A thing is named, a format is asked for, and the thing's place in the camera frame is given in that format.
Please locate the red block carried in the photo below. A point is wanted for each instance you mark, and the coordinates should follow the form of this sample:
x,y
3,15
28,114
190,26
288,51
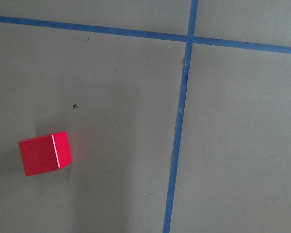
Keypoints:
x,y
45,153

